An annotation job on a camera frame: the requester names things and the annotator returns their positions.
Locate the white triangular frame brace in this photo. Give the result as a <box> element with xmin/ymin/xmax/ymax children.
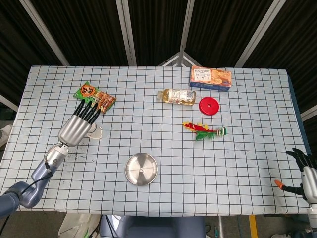
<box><xmin>158</xmin><ymin>51</ymin><xmax>202</xmax><ymax>67</ymax></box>

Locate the green snack bag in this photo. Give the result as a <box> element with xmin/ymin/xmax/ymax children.
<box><xmin>73</xmin><ymin>81</ymin><xmax>117</xmax><ymax>115</ymax></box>

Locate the white frame post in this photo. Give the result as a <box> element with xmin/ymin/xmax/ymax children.
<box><xmin>115</xmin><ymin>0</ymin><xmax>137</xmax><ymax>66</ymax></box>
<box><xmin>178</xmin><ymin>0</ymin><xmax>196</xmax><ymax>54</ymax></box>
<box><xmin>234</xmin><ymin>0</ymin><xmax>283</xmax><ymax>67</ymax></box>
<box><xmin>19</xmin><ymin>0</ymin><xmax>70</xmax><ymax>66</ymax></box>

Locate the white shoe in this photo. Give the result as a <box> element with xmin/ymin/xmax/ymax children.
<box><xmin>0</xmin><ymin>124</ymin><xmax>13</xmax><ymax>147</ymax></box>

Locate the tea bottle with floral label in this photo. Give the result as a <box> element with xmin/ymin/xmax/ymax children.
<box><xmin>156</xmin><ymin>88</ymin><xmax>196</xmax><ymax>106</ymax></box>

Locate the red round plastic disc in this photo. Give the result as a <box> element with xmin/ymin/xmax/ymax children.
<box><xmin>199</xmin><ymin>97</ymin><xmax>220</xmax><ymax>116</ymax></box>

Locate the orange and blue biscuit box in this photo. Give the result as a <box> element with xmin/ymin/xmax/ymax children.
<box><xmin>189</xmin><ymin>65</ymin><xmax>232</xmax><ymax>93</ymax></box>

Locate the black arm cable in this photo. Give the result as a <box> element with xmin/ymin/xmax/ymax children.
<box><xmin>0</xmin><ymin>158</ymin><xmax>54</xmax><ymax>238</ymax></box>

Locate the blue-grey robot torso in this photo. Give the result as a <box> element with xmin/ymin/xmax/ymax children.
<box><xmin>100</xmin><ymin>215</ymin><xmax>206</xmax><ymax>238</ymax></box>

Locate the white frame rail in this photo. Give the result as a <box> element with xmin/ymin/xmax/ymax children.
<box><xmin>300</xmin><ymin>104</ymin><xmax>317</xmax><ymax>122</ymax></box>
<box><xmin>0</xmin><ymin>93</ymin><xmax>19</xmax><ymax>113</ymax></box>

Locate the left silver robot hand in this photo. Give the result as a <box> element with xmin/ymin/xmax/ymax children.
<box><xmin>57</xmin><ymin>98</ymin><xmax>102</xmax><ymax>147</ymax></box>

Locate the white round object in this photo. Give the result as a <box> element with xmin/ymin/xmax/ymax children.
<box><xmin>85</xmin><ymin>123</ymin><xmax>103</xmax><ymax>140</ymax></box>

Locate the colourful feather shuttlecock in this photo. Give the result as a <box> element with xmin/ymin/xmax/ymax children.
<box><xmin>182</xmin><ymin>120</ymin><xmax>227</xmax><ymax>142</ymax></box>

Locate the silver metal plate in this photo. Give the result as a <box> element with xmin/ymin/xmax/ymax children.
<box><xmin>124</xmin><ymin>153</ymin><xmax>158</xmax><ymax>185</ymax></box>

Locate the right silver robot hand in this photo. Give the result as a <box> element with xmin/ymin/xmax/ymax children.
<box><xmin>274</xmin><ymin>148</ymin><xmax>317</xmax><ymax>205</ymax></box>

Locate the blue checked tablecloth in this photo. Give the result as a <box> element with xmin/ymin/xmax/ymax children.
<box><xmin>0</xmin><ymin>65</ymin><xmax>314</xmax><ymax>215</ymax></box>

